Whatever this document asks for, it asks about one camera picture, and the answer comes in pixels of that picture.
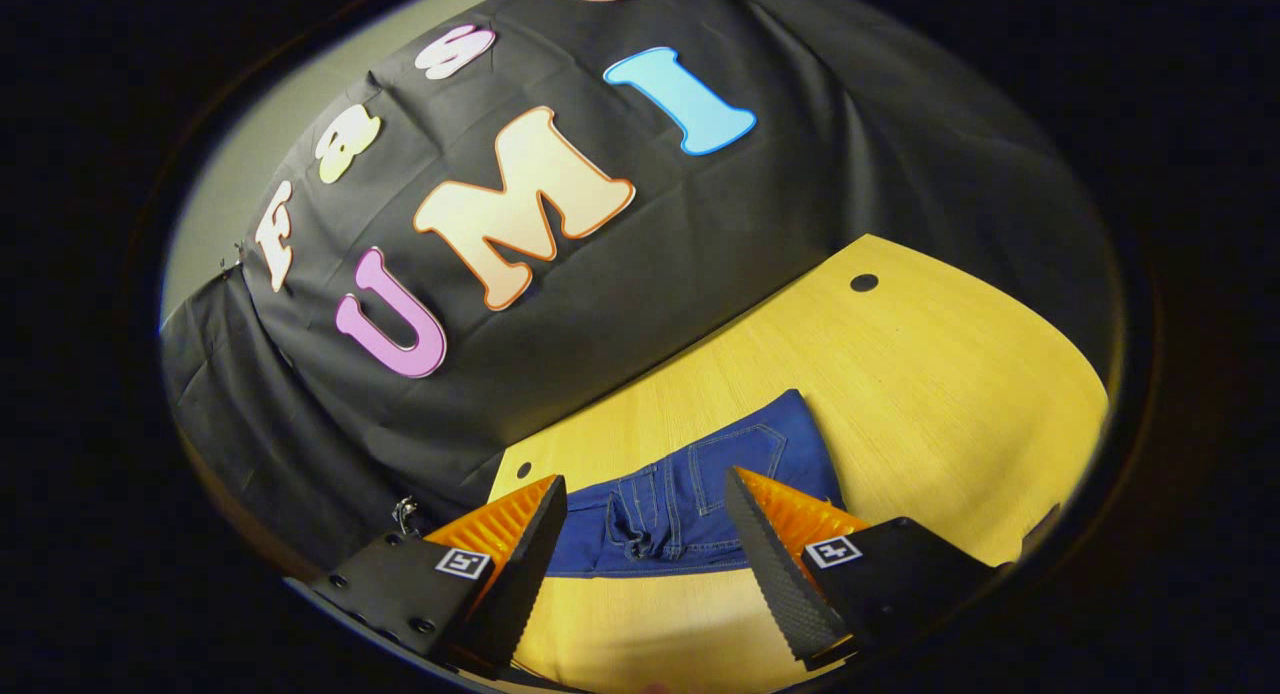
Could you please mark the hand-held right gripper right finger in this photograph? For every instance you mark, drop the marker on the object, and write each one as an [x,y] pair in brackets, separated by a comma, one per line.
[775,584]

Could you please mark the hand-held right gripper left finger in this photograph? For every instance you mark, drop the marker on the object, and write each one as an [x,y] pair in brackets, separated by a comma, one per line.
[525,584]

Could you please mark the blue jeans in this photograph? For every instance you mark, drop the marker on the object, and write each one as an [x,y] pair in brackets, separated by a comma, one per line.
[680,504]

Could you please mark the small metal clamp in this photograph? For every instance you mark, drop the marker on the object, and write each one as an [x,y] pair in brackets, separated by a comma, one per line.
[405,514]

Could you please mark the black backdrop cloth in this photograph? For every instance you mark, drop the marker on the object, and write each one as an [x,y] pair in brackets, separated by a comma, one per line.
[700,244]

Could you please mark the small black cloth clip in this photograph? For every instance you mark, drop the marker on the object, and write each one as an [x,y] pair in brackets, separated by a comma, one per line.
[237,264]

